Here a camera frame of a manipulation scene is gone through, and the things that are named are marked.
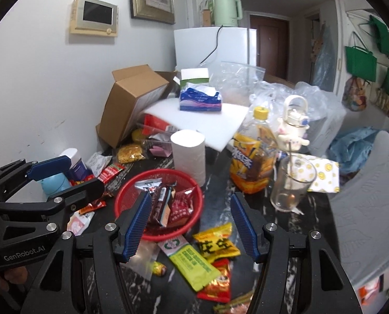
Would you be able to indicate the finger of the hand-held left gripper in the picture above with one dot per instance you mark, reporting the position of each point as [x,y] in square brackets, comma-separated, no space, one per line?
[79,191]
[50,166]

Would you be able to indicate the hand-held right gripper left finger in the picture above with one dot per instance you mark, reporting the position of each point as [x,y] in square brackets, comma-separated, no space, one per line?
[135,225]

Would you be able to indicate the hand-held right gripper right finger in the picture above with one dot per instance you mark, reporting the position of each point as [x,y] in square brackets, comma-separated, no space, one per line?
[246,229]

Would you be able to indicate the long brown snack packet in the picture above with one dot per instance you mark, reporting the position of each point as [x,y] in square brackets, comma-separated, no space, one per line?
[160,206]

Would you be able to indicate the yellow black snack packet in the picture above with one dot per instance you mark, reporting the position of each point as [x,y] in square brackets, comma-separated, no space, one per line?
[217,243]

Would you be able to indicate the red plastic mesh basket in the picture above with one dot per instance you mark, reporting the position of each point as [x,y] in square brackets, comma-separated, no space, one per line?
[129,186]

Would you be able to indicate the white peanut packet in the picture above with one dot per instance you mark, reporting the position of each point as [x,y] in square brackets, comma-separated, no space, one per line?
[148,184]

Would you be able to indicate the dark red snack packet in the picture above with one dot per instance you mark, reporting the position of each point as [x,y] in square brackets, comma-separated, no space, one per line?
[181,207]

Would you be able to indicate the green yellow stick packet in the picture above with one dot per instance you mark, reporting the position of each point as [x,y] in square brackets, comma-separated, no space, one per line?
[191,265]

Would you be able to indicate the person's left hand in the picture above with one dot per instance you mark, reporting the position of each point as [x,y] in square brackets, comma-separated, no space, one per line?
[15,274]

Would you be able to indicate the red gold patterned packet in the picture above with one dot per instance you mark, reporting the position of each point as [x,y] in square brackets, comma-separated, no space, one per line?
[83,180]

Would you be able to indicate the white jar with blue label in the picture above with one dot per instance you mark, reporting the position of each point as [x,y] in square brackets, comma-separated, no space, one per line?
[78,166]

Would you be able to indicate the small clear plastic bag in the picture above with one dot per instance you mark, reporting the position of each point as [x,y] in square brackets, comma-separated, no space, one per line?
[147,255]

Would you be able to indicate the wet wipes pack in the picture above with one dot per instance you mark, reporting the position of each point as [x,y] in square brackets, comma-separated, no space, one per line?
[78,224]

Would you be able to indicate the white crinkled packet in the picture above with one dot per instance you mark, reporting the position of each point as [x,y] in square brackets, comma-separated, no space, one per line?
[97,163]

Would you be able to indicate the red strip snack packet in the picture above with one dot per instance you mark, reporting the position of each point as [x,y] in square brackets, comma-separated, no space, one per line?
[111,171]

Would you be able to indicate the gold foil chocolate ball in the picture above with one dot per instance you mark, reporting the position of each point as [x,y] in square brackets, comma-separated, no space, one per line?
[159,269]

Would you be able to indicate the clear glass cup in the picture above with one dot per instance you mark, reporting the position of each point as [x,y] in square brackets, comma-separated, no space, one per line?
[289,196]

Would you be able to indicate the yellow gold snack packet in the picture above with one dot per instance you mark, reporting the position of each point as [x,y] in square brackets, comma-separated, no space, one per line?
[129,153]

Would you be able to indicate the iced tea bottle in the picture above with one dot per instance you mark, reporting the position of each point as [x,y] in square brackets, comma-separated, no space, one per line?
[250,163]

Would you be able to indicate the metal spoon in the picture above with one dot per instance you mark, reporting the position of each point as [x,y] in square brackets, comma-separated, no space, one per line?
[290,170]

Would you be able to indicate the pink paper packet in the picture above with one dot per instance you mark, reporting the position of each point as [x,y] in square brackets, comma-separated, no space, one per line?
[160,151]

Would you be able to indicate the yellow round object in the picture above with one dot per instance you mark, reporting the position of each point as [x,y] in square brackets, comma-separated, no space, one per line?
[137,136]

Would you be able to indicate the white toilet paper roll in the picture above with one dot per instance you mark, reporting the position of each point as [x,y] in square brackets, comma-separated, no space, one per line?
[187,160]

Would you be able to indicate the yellow smiley paper bag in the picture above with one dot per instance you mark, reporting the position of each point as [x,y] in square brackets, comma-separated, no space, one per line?
[327,176]

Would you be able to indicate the brown cardboard box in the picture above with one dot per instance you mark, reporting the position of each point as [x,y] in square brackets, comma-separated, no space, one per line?
[132,104]

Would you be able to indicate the clear plastic container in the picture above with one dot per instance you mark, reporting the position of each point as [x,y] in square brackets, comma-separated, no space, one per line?
[155,122]

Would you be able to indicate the white foam board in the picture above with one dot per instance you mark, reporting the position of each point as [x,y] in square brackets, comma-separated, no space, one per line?
[220,124]

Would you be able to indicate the white leaf-pattern chair cover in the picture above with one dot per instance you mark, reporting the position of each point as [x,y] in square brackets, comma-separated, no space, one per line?
[368,209]

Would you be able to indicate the blue tissue pack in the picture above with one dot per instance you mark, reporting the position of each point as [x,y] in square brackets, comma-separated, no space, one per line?
[199,103]

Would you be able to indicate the blue plastic bag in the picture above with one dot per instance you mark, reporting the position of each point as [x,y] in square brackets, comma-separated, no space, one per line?
[354,147]

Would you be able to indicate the clear plastic shopping bag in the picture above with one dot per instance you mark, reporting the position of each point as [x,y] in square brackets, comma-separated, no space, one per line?
[318,111]

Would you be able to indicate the clear zip bag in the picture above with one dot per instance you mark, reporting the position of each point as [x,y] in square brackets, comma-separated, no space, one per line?
[237,81]

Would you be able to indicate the white green milk carton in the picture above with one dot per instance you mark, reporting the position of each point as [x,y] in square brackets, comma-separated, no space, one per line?
[194,75]

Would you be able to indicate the colourful printed tote bag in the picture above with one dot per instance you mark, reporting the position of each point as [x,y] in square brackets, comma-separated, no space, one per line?
[354,96]

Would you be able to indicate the brown door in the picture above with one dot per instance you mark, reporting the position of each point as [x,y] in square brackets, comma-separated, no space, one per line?
[269,45]

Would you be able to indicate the hanging clear plastic cover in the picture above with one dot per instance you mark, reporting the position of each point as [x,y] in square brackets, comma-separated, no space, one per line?
[323,59]

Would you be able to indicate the white fridge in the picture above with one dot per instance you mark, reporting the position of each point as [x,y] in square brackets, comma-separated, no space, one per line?
[197,45]

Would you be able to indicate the large green tote bag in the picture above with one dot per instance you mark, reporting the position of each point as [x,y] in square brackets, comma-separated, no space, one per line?
[361,63]

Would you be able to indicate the pale green kettle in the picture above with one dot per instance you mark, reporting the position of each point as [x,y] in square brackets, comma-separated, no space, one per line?
[223,9]

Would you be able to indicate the wall intercom panel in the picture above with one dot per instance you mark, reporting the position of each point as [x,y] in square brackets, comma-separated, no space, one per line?
[94,14]

